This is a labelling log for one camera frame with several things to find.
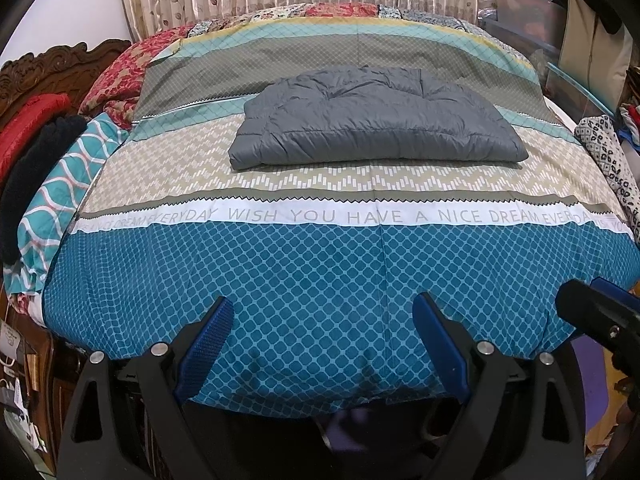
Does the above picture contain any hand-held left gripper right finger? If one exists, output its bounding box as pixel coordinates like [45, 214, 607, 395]
[414, 291, 586, 480]

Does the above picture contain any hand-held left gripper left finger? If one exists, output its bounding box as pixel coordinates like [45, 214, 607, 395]
[59, 296, 236, 480]

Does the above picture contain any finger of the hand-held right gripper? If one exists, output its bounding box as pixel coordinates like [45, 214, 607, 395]
[592, 276, 640, 313]
[555, 279, 640, 358]

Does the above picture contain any grey puffer jacket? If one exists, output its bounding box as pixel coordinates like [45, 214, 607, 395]
[227, 65, 530, 171]

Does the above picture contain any pile of colourful clothes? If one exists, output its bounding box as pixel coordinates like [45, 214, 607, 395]
[617, 102, 640, 153]

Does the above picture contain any purple mat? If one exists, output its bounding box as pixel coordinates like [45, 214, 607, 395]
[567, 335, 626, 441]

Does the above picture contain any teal beige patterned bedspread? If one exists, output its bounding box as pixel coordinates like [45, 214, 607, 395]
[42, 7, 640, 418]

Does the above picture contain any black white patterned cloth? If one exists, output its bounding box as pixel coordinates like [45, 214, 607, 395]
[574, 115, 640, 231]

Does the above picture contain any clear plastic storage box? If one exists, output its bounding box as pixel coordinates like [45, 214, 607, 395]
[545, 62, 626, 121]
[477, 0, 568, 61]

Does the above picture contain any teal wave pattern sheet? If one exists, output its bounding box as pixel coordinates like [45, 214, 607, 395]
[5, 112, 131, 296]

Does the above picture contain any beige fabric storage bag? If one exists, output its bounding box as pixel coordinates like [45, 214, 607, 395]
[557, 0, 636, 106]

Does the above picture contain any black fuzzy cloth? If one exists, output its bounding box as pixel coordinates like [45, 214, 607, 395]
[0, 115, 88, 266]

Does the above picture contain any red cloth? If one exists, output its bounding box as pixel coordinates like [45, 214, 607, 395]
[0, 92, 71, 176]

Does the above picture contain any red floral patchwork quilt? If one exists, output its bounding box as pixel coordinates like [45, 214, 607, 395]
[79, 2, 481, 116]

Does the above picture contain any carved wooden headboard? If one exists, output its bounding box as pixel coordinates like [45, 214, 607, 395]
[0, 39, 132, 111]

